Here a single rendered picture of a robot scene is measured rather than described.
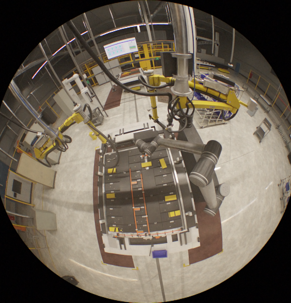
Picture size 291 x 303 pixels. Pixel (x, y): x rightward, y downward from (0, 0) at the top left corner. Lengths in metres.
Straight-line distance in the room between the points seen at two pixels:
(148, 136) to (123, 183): 0.90
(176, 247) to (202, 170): 1.48
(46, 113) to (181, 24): 1.22
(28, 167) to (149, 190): 4.42
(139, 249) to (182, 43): 2.36
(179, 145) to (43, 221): 4.88
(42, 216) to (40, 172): 1.78
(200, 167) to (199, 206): 2.03
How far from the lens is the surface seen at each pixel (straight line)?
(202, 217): 2.73
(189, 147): 0.90
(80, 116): 1.23
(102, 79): 10.17
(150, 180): 1.50
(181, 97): 0.78
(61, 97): 6.74
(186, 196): 1.64
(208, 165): 0.70
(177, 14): 0.71
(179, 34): 0.68
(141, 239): 1.89
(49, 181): 5.04
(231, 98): 1.06
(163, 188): 1.48
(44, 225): 4.80
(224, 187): 1.49
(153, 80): 1.13
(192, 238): 1.87
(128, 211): 1.55
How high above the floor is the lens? 2.47
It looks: 60 degrees down
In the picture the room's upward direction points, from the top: 19 degrees counter-clockwise
